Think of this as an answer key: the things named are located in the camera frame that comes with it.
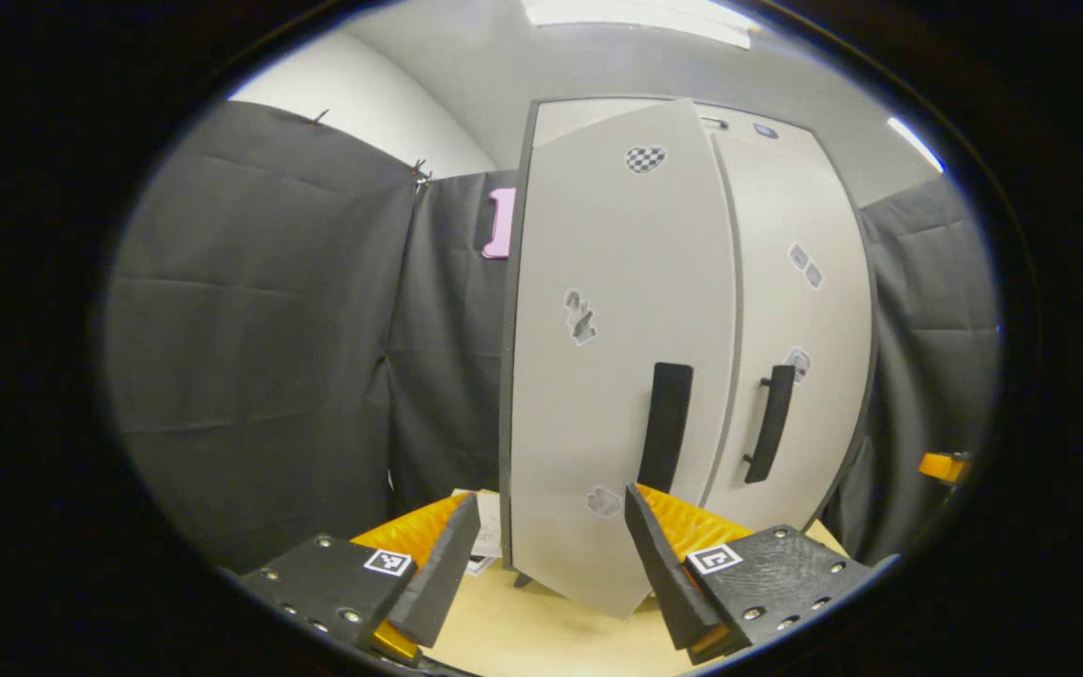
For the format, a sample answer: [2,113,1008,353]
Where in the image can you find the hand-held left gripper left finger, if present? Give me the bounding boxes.
[239,491,483,664]

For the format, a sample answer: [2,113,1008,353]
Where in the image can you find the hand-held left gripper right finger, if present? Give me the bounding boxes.
[624,482,881,666]

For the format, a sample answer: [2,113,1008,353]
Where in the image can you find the white shoe cabinet door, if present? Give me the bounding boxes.
[509,99,741,621]
[701,127,875,533]

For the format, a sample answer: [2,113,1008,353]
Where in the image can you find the white shoe cabinet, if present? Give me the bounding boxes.
[499,94,881,590]

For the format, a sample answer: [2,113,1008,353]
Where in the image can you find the white cabinet drawer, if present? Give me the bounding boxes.
[532,96,821,151]

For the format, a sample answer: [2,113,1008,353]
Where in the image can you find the white printed papers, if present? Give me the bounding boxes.
[452,488,506,576]

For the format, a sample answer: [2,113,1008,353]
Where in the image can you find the black backdrop cloth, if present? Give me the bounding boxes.
[102,99,1003,575]

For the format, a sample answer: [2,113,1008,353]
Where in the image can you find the small ceiling light panel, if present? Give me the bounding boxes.
[887,117,946,175]

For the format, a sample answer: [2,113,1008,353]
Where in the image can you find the black door handle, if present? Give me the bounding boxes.
[637,362,696,496]
[743,365,798,486]

